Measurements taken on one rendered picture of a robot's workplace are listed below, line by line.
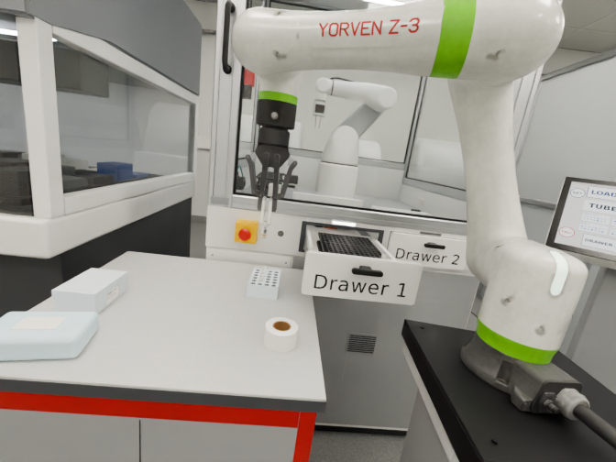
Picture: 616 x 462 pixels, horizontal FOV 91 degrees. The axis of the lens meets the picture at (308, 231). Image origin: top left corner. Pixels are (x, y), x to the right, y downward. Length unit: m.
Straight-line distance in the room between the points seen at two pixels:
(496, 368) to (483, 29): 0.55
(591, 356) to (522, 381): 0.87
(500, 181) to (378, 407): 1.05
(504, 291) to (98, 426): 0.73
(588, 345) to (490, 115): 0.99
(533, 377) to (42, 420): 0.81
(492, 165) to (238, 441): 0.72
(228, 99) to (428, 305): 1.01
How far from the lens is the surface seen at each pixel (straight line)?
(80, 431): 0.73
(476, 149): 0.75
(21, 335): 0.70
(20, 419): 0.76
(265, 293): 0.84
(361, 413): 1.49
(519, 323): 0.63
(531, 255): 0.62
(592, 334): 1.48
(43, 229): 1.01
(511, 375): 0.67
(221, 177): 1.05
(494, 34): 0.59
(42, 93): 0.99
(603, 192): 1.45
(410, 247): 1.13
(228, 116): 1.04
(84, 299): 0.80
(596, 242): 1.33
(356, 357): 1.30
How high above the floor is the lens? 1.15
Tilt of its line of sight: 14 degrees down
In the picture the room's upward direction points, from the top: 8 degrees clockwise
